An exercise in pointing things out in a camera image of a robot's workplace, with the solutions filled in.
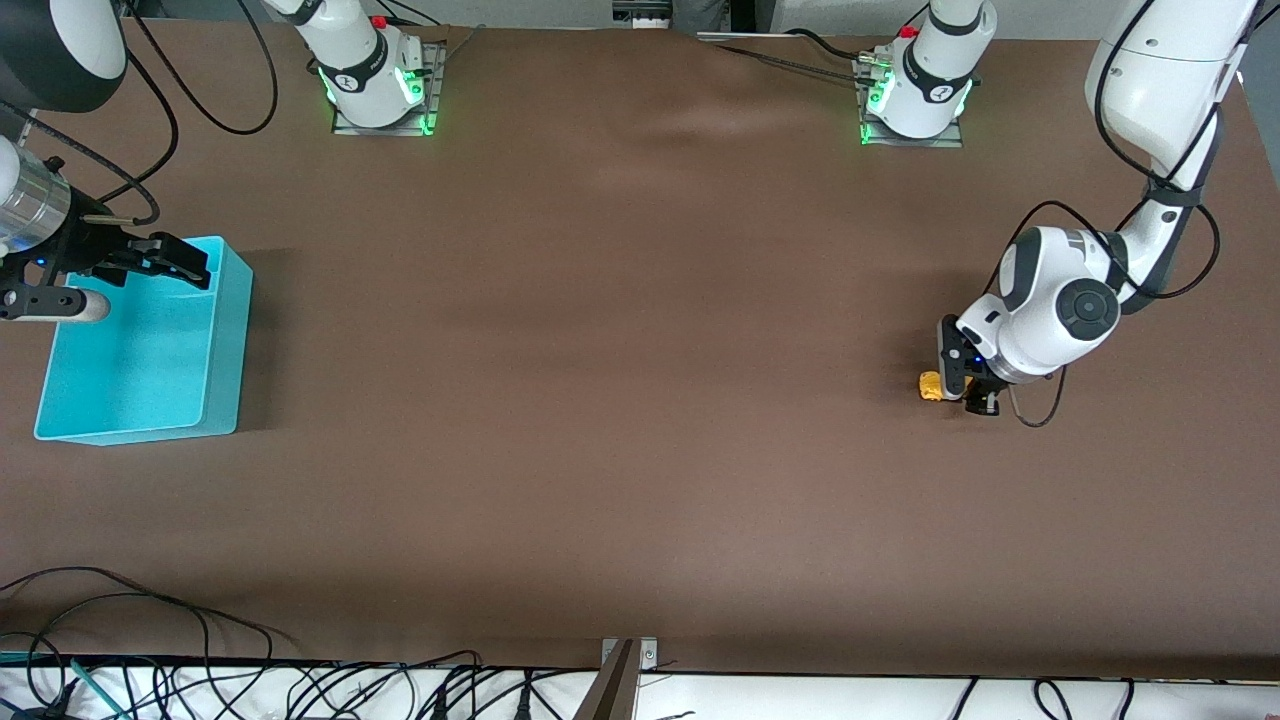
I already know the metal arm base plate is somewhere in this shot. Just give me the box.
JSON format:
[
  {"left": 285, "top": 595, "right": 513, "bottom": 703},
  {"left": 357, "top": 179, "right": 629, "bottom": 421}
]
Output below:
[
  {"left": 858, "top": 55, "right": 966, "bottom": 149},
  {"left": 332, "top": 42, "right": 443, "bottom": 137}
]

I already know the turquoise plastic bin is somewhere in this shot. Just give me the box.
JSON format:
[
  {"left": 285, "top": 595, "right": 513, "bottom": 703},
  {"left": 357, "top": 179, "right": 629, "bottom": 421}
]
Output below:
[{"left": 34, "top": 236, "right": 254, "bottom": 446}]

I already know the black cable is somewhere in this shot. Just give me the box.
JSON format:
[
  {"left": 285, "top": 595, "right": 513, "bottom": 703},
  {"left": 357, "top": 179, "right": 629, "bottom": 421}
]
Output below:
[
  {"left": 125, "top": 0, "right": 279, "bottom": 136},
  {"left": 715, "top": 28, "right": 871, "bottom": 86},
  {"left": 0, "top": 45, "right": 181, "bottom": 226},
  {"left": 1005, "top": 0, "right": 1223, "bottom": 429},
  {"left": 280, "top": 650, "right": 483, "bottom": 720},
  {"left": 0, "top": 567, "right": 301, "bottom": 720}
]

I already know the metal mount bracket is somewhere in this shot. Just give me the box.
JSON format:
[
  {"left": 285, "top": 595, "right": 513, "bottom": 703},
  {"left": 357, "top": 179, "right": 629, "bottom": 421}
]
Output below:
[{"left": 575, "top": 638, "right": 659, "bottom": 720}]

